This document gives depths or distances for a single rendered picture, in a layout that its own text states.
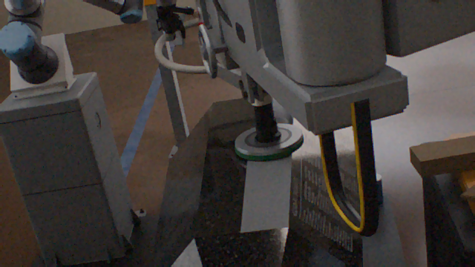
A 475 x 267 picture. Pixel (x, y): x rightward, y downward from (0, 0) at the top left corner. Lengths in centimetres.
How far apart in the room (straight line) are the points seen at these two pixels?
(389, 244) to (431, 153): 113
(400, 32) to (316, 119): 22
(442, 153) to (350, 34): 72
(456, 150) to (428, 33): 59
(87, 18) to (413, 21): 804
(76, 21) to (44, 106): 634
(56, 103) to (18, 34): 33
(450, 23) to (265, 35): 38
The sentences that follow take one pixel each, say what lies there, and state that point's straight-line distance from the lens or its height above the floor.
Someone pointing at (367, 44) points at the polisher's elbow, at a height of 129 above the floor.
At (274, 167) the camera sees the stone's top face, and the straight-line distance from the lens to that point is 178.
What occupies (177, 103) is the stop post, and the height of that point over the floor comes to 35.
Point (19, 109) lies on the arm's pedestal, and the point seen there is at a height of 84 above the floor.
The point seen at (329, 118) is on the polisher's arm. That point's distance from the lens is 109.
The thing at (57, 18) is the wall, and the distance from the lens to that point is 914.
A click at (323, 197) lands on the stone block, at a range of 176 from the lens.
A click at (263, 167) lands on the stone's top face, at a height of 80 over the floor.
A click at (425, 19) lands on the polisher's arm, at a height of 130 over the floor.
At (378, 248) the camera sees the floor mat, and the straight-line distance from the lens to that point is 276.
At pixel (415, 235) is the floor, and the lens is 287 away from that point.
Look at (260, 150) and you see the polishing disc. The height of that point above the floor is 84.
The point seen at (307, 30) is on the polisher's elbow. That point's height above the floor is 133.
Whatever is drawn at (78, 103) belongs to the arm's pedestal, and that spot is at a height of 82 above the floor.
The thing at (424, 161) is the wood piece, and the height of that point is 83.
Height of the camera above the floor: 159
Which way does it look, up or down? 22 degrees down
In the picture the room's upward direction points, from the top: 11 degrees counter-clockwise
